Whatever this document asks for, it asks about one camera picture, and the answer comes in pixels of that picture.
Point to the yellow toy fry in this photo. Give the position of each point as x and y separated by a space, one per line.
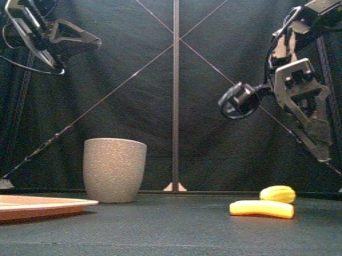
262 208

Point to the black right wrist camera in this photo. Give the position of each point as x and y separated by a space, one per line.
240 101

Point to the pink flat tray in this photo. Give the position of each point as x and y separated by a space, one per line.
34 206

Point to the black backdrop cloth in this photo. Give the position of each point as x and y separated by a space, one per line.
195 150

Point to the grey speckled cup bowl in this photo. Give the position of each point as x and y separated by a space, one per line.
113 170

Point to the vertical metal frame post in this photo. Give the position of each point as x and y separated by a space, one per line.
175 100

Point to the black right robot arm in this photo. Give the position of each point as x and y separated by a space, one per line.
322 8

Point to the thin diagonal brace rod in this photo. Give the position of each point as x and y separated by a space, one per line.
97 103
213 65

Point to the yellow-green ridged toy fruit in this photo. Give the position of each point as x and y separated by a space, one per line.
278 194

